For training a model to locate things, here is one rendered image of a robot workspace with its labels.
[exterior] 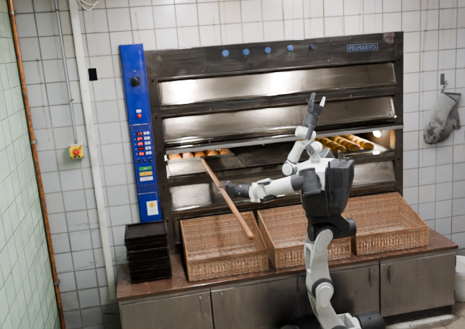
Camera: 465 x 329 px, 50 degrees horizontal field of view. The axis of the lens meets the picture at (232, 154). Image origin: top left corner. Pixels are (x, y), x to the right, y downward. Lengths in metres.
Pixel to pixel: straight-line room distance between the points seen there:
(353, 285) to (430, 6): 2.14
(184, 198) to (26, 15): 1.64
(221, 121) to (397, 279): 1.70
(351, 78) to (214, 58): 1.05
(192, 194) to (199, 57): 1.01
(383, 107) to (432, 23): 0.72
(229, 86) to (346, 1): 1.06
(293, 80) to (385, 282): 1.59
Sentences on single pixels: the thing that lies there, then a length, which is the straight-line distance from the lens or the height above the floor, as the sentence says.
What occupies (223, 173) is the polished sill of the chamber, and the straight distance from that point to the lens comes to 3.73.
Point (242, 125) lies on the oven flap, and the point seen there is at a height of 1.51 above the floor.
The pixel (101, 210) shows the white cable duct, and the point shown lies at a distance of 3.74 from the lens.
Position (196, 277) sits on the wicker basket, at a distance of 3.44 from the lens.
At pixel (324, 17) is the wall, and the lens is 3.82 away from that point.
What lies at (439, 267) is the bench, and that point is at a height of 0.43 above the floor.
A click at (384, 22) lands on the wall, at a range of 4.01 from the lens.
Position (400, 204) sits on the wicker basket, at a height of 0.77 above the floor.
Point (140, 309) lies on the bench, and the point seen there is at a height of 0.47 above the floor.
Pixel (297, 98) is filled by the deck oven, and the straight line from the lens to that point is 3.77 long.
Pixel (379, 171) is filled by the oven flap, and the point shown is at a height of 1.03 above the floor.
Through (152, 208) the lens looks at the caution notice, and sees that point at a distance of 3.72.
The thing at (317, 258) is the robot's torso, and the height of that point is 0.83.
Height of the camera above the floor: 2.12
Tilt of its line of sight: 13 degrees down
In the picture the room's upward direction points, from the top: 4 degrees counter-clockwise
